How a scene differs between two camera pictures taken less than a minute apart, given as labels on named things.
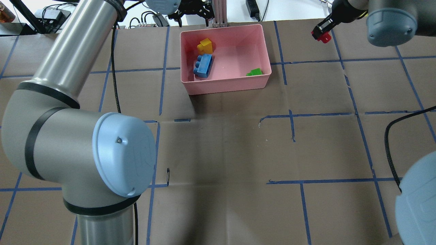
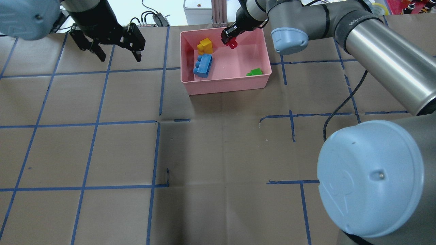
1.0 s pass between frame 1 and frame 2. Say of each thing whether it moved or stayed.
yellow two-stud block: stayed
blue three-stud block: stayed
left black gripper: moved
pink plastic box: stayed
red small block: moved
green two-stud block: stayed
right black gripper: moved
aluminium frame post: stayed
